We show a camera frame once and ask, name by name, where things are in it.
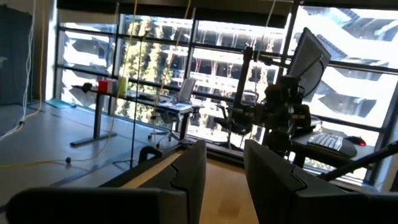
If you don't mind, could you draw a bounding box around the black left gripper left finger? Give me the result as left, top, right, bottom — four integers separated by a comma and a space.
5, 139, 208, 224

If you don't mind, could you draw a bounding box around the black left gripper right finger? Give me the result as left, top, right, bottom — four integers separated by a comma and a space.
244, 139, 398, 224

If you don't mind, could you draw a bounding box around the black upright pole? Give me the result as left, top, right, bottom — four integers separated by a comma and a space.
233, 46, 254, 110

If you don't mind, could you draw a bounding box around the black office chair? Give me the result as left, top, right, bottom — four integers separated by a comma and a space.
214, 102, 259, 150

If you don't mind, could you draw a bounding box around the black keyboard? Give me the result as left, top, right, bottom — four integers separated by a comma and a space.
307, 132, 345, 153

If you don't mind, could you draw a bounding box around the dark computer desk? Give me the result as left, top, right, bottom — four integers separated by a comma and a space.
290, 130, 377, 160

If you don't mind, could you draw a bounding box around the black computer mouse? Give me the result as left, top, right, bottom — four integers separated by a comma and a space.
345, 136, 368, 147

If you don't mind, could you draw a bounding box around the black diagonal bar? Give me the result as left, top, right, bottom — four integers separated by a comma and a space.
317, 144, 398, 183

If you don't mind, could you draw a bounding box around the black tripod stand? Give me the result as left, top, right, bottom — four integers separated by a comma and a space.
111, 29, 150, 170

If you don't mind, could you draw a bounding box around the grey office chair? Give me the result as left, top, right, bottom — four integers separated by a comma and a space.
147, 77, 205, 149

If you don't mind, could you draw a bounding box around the grey standing desk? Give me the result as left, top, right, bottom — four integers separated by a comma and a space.
70, 82, 195, 149

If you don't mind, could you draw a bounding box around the yellow green cup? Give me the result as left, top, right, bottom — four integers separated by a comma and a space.
118, 76, 129, 96

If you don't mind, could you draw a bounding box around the teal floor mat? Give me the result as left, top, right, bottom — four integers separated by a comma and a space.
46, 98, 77, 110

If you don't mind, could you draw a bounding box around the dark grey partition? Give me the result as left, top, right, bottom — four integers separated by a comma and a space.
0, 6, 34, 106

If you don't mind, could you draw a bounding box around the yellow extension cord with plug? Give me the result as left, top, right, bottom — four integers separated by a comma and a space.
150, 0, 192, 147

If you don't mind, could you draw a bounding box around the large glass window wall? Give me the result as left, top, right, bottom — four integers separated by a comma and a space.
55, 0, 398, 187

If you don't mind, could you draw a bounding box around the yellow cord with black ball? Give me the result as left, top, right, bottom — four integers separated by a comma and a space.
0, 0, 139, 169

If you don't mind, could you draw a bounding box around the white hanging cord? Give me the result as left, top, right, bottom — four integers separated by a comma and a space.
0, 0, 46, 142

